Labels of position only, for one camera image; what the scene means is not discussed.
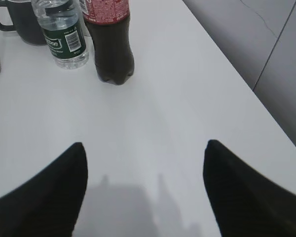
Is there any cola bottle red label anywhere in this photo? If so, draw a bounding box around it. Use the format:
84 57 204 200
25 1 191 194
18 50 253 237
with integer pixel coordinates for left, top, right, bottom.
79 0 135 85

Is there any clear water bottle green label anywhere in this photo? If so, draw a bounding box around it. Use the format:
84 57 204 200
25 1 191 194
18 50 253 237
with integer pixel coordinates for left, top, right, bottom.
31 0 89 70

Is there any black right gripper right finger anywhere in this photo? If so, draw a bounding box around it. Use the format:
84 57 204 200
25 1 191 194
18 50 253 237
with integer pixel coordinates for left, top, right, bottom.
203 140 296 237

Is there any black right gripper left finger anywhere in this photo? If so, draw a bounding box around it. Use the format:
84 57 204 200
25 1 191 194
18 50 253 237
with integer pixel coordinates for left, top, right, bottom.
0 142 88 237

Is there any dark grey ceramic mug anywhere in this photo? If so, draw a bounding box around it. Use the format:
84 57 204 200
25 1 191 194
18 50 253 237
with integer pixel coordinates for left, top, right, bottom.
0 0 46 45

